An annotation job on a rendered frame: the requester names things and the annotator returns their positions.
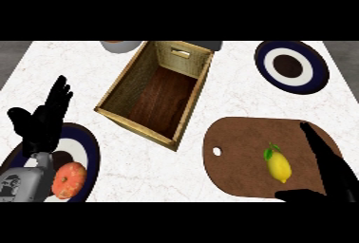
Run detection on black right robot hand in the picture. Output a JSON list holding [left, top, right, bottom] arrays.
[[274, 121, 359, 203]]

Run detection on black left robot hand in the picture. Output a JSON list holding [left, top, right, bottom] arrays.
[[6, 74, 74, 159]]

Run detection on yellow lemon with green leaves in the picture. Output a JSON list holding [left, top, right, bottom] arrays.
[[263, 142, 293, 184]]

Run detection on brown wooden cutting board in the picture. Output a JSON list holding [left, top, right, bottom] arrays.
[[203, 116, 344, 200]]

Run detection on wicker basket with wooden bottom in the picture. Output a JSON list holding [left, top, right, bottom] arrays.
[[95, 40, 216, 153]]

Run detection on navy and white plate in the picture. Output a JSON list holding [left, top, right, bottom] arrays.
[[253, 40, 331, 96], [0, 122, 102, 203]]

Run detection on orange round fruit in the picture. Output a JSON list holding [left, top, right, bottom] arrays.
[[50, 161, 89, 200]]

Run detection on grey bowl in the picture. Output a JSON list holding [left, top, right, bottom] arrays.
[[98, 40, 145, 54]]

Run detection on dark grey appliance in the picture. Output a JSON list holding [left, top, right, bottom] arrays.
[[186, 40, 225, 52]]

